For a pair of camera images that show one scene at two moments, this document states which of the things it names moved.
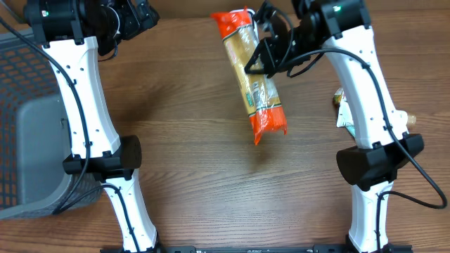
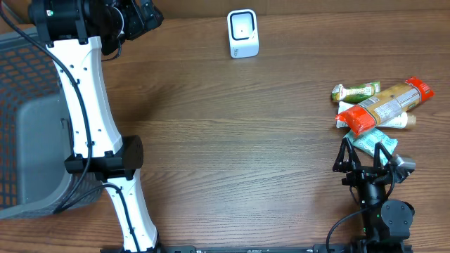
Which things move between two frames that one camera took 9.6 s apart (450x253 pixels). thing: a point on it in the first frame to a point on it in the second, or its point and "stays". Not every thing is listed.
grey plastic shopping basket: [35, 138] stays
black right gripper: [271, 44] to [361, 172]
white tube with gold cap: [344, 117] stays
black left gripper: [136, 24] stays
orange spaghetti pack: [264, 107] to [368, 114]
